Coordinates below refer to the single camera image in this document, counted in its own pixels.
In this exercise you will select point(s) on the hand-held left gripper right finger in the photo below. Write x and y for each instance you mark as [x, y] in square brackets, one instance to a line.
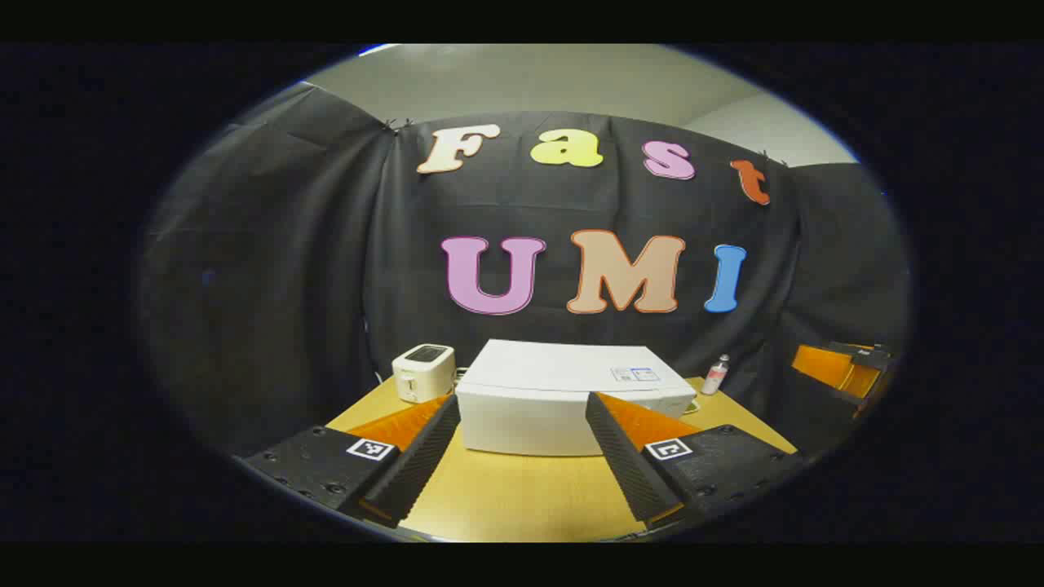
[624, 465]

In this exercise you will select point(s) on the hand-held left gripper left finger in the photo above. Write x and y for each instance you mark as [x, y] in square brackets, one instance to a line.
[420, 465]

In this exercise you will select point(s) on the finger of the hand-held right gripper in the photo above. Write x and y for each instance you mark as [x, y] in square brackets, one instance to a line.
[879, 395]
[820, 367]

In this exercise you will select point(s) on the white microwave oven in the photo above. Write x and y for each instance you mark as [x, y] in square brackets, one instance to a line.
[530, 408]

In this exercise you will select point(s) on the white toaster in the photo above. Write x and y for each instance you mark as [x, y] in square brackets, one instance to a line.
[420, 375]

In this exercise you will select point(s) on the clear bottle with pink label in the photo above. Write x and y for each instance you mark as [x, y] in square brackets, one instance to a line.
[715, 379]

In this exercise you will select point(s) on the black backdrop cloth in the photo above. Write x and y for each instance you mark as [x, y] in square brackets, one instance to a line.
[285, 285]

